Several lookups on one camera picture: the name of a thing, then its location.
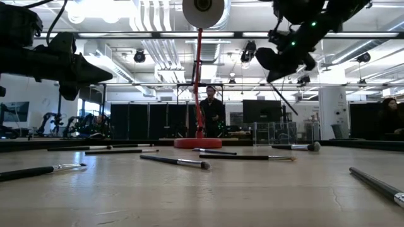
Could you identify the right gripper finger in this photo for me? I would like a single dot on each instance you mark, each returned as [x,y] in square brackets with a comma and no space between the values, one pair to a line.
[281,72]
[266,60]

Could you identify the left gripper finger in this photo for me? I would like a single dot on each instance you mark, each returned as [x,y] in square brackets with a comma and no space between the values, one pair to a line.
[88,78]
[86,67]

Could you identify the thin black makeup brush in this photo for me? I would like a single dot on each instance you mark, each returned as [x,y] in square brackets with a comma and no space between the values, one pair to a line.
[375,185]
[72,148]
[116,152]
[132,145]
[283,98]
[31,172]
[240,156]

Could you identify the large fluffy-head makeup brush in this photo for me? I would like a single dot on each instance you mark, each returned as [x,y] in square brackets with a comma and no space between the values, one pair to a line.
[312,146]

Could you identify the black fan makeup brush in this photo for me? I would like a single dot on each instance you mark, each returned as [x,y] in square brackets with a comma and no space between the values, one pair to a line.
[217,152]

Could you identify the dark round-head makeup brush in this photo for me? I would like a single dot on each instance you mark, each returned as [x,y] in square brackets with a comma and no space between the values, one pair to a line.
[170,160]

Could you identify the background black robot arm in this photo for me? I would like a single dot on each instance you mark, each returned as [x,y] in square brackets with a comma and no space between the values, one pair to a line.
[79,124]
[50,119]

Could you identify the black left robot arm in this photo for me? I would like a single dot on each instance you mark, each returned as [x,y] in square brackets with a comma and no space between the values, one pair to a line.
[15,63]

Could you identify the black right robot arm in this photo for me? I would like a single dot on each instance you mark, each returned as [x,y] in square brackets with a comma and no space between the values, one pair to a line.
[325,12]

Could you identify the black ceiling spotlight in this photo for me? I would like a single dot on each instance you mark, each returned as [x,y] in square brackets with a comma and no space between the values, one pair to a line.
[232,81]
[249,50]
[364,57]
[303,79]
[139,56]

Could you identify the overhead bar with light strips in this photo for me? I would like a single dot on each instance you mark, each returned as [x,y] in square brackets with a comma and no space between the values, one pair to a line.
[238,35]

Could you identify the black monitor screen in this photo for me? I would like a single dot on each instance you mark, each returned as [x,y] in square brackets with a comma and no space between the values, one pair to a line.
[262,111]

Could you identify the white round column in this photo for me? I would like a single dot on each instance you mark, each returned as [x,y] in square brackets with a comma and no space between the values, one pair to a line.
[333,107]

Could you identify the clear acrylic brush holder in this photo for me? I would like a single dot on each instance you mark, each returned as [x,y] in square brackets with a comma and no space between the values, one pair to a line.
[274,135]

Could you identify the person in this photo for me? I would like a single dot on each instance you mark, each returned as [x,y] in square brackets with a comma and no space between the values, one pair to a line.
[212,113]
[389,116]

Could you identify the grey bin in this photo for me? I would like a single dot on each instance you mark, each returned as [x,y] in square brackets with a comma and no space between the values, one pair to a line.
[340,131]

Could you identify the red desk lamp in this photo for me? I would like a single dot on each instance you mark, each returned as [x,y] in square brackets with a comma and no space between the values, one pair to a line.
[198,143]

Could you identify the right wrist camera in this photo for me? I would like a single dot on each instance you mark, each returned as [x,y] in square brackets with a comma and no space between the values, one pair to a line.
[275,38]

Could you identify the black background gantry frame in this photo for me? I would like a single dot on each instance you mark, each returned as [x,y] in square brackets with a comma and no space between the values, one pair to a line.
[126,84]

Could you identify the dark wall picture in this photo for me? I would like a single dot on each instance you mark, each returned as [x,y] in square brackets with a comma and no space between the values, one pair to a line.
[17,112]

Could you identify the black partition wall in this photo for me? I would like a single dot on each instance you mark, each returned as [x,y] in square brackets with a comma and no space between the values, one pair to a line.
[139,121]
[363,121]

